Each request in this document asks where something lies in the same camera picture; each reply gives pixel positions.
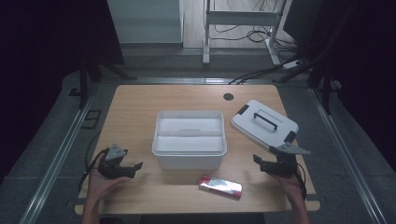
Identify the grey metal floor rail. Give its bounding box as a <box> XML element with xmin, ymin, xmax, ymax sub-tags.
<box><xmin>307</xmin><ymin>88</ymin><xmax>389</xmax><ymax>224</ymax></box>
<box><xmin>18</xmin><ymin>92</ymin><xmax>98</xmax><ymax>224</ymax></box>

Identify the red and silver packet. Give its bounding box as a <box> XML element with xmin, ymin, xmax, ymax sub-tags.
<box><xmin>198</xmin><ymin>174</ymin><xmax>244</xmax><ymax>201</ymax></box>

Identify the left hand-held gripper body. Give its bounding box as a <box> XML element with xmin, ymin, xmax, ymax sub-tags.
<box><xmin>98</xmin><ymin>143</ymin><xmax>136</xmax><ymax>180</ymax></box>

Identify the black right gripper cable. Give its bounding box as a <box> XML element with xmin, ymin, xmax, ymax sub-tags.
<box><xmin>293</xmin><ymin>161</ymin><xmax>308</xmax><ymax>201</ymax></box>

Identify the white power strip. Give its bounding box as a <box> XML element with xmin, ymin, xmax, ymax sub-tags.
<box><xmin>281</xmin><ymin>59</ymin><xmax>304</xmax><ymax>70</ymax></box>

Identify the white plastic storage box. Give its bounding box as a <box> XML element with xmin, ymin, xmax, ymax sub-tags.
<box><xmin>151</xmin><ymin>109</ymin><xmax>228</xmax><ymax>171</ymax></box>

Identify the person's right hand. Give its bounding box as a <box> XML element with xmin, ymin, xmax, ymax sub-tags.
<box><xmin>270</xmin><ymin>172</ymin><xmax>305</xmax><ymax>204</ymax></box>

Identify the tangle of black floor cables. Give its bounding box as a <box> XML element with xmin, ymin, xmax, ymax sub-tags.
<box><xmin>208</xmin><ymin>0</ymin><xmax>301</xmax><ymax>54</ymax></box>

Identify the white cabinet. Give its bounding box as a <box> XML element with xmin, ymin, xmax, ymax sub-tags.
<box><xmin>106</xmin><ymin>0</ymin><xmax>185</xmax><ymax>45</ymax></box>

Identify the black cable pair on floor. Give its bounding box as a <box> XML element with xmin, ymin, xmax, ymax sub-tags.
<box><xmin>228</xmin><ymin>63</ymin><xmax>289</xmax><ymax>86</ymax></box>

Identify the person's left hand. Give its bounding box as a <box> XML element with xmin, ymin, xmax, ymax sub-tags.
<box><xmin>88</xmin><ymin>153</ymin><xmax>132</xmax><ymax>203</ymax></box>

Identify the white metal stand frame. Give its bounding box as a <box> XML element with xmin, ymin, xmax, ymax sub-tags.
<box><xmin>202</xmin><ymin>0</ymin><xmax>289</xmax><ymax>66</ymax></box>

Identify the white lid with black handle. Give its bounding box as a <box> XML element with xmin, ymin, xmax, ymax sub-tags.
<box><xmin>231</xmin><ymin>99</ymin><xmax>300</xmax><ymax>152</ymax></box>

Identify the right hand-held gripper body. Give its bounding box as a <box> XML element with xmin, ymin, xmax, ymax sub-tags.
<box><xmin>269</xmin><ymin>142</ymin><xmax>312</xmax><ymax>178</ymax></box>

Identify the black floor socket plate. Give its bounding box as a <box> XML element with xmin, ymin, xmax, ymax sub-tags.
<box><xmin>80</xmin><ymin>109</ymin><xmax>103</xmax><ymax>131</ymax></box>

